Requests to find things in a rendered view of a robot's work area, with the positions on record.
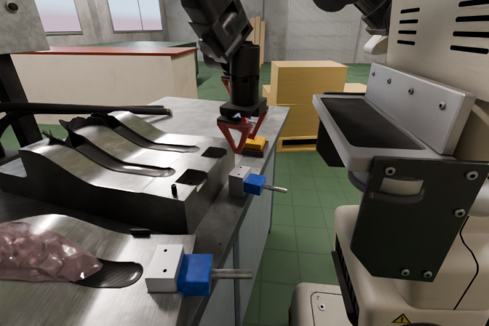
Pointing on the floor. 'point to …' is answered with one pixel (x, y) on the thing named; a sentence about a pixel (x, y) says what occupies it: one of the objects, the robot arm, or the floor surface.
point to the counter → (105, 76)
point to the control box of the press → (18, 41)
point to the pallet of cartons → (304, 96)
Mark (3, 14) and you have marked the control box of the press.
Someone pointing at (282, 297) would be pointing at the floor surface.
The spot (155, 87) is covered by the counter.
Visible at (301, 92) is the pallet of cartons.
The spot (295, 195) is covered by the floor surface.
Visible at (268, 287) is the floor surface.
